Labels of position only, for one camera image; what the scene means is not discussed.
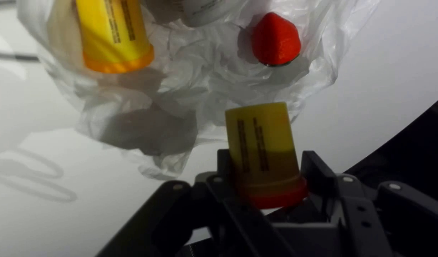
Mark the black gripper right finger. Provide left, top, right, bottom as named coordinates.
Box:
left=301, top=151, right=438, bottom=257

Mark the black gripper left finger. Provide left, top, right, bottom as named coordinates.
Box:
left=96, top=150, right=295, bottom=257

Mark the yellow tub with orange lid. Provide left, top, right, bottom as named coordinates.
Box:
left=225, top=103, right=308, bottom=208

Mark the clear plastic bag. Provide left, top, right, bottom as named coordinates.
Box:
left=16, top=0, right=381, bottom=178

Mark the red plastic cap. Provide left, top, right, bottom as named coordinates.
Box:
left=251, top=11, right=302, bottom=67

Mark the yellow play dough tub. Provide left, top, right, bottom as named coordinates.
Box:
left=74, top=0, right=154, bottom=73

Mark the white pill bottle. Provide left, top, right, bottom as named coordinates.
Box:
left=177, top=0, right=238, bottom=27

